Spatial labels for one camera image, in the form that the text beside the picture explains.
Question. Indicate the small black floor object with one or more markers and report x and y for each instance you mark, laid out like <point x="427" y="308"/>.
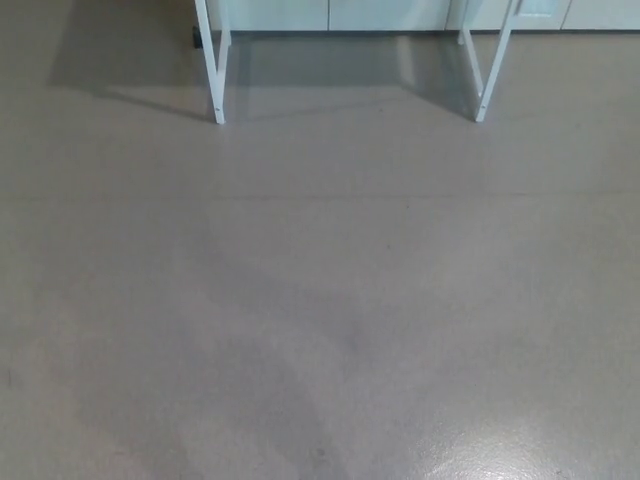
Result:
<point x="196" y="39"/>

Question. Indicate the white cabinet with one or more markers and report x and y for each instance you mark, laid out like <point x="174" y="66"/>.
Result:
<point x="390" y="12"/>

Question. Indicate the white desk left leg frame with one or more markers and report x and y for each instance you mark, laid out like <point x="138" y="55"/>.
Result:
<point x="219" y="85"/>

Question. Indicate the white desk leg frame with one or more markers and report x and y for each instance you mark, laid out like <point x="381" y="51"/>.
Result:
<point x="489" y="85"/>
<point x="219" y="85"/>

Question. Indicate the white desk right leg frame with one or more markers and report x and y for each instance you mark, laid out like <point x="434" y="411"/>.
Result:
<point x="489" y="85"/>

